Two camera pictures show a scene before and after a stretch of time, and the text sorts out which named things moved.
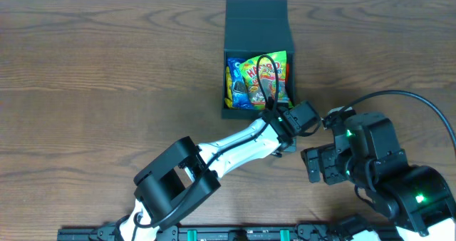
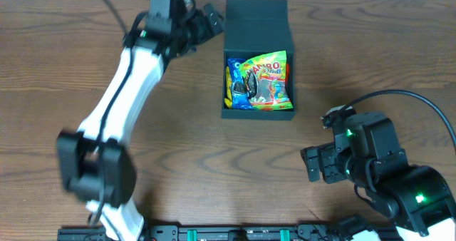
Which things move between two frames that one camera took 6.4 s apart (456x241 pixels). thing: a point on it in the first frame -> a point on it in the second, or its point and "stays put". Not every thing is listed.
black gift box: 256,27 stays put
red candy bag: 287,75 stays put
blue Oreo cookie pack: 241,98 stays put
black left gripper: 270,105 -> 207,23
